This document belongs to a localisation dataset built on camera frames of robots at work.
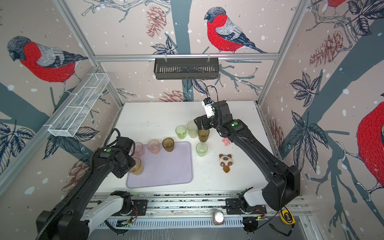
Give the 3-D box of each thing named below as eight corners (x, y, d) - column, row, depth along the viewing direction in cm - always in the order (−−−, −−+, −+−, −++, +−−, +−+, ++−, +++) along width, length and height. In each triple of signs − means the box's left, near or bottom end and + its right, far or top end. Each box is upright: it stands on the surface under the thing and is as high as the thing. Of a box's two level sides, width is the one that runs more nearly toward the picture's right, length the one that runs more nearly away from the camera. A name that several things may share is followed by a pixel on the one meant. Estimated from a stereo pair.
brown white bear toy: (220, 172, 86) (221, 171, 84) (218, 155, 93) (219, 154, 91) (233, 172, 86) (234, 171, 84) (230, 155, 93) (231, 154, 91)
